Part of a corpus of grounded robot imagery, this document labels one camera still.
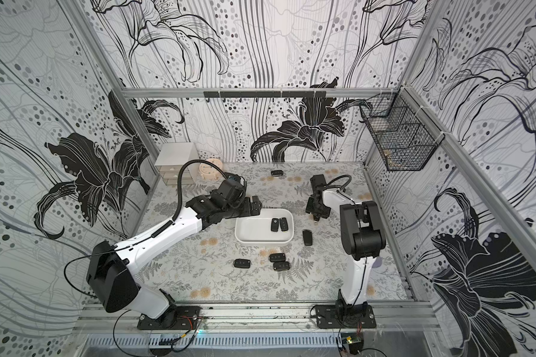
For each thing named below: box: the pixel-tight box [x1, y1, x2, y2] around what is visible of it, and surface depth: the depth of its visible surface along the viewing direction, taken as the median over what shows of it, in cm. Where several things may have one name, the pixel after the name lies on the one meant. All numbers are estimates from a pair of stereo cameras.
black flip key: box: [279, 217, 289, 232], surface depth 97 cm
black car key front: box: [233, 258, 251, 269], surface depth 86 cm
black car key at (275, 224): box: [270, 217, 280, 233], surface depth 97 cm
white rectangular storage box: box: [234, 207, 295, 245], surface depth 95 cm
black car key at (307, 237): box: [302, 229, 313, 247], surface depth 92 cm
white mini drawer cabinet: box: [154, 142, 199, 186], surface depth 109 cm
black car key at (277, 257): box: [268, 252, 286, 263], surface depth 87 cm
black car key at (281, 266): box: [273, 261, 291, 272], surface depth 85 cm
